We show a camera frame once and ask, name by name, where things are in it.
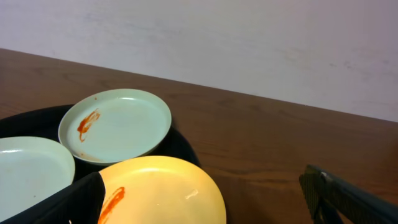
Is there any pale blue plate back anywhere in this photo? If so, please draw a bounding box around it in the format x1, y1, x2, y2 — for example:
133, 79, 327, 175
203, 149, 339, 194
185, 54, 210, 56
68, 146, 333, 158
58, 89, 172, 166

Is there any yellow plate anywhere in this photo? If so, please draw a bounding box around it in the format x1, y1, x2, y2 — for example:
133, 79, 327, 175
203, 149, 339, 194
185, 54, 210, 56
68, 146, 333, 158
98, 156, 227, 224

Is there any round black serving tray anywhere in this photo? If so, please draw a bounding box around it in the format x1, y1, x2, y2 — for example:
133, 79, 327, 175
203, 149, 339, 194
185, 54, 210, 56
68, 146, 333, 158
1, 105, 201, 167

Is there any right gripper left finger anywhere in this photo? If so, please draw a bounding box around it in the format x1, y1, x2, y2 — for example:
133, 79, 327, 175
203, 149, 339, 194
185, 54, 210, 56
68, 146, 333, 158
1, 172, 105, 224

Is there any pale blue plate front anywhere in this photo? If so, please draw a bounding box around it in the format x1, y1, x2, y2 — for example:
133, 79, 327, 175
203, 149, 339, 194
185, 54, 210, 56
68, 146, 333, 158
1, 136, 75, 221

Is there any pale blue plate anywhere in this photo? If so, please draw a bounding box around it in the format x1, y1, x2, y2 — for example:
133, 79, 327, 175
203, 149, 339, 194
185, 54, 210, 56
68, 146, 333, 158
58, 89, 172, 166
1, 136, 75, 221

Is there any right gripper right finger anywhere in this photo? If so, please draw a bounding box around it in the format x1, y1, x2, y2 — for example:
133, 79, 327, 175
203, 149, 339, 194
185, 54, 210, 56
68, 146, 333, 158
299, 165, 397, 224

